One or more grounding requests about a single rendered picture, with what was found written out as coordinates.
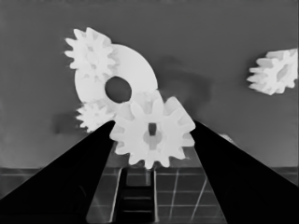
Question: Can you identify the white toothed gear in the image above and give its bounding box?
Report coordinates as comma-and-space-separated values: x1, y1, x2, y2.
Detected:
64, 26, 119, 82
75, 101, 118, 134
109, 95, 196, 171
246, 48, 299, 96

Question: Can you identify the white round carrier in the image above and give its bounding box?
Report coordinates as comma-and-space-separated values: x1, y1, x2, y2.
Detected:
74, 43, 159, 110

